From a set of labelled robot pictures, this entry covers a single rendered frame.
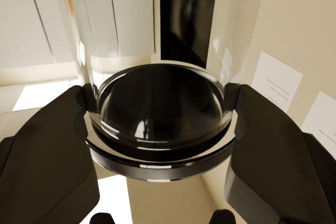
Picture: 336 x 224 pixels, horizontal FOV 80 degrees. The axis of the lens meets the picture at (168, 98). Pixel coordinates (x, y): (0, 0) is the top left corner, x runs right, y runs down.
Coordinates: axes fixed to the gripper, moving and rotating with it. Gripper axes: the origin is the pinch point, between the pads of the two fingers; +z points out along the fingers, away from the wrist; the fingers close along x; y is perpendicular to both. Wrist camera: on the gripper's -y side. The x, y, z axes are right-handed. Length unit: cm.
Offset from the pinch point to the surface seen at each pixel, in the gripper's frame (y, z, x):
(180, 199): 144, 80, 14
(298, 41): 13, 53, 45
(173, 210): 145, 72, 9
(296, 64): 20, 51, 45
